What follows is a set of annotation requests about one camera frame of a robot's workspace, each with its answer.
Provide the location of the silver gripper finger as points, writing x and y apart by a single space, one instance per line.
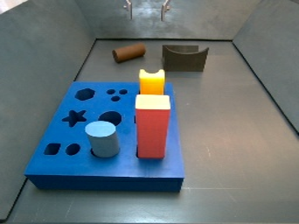
164 8
128 8

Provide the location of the brown wooden cylinder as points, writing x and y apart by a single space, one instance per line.
128 52

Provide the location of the dark grey curved cradle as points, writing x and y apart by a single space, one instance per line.
183 58

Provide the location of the yellow notched block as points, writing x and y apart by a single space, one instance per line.
151 82

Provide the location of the red rectangular block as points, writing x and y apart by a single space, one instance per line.
152 111

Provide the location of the light blue cylinder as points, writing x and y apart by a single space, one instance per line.
103 138

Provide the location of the blue foam shape-sorter block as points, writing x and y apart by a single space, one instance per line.
88 149

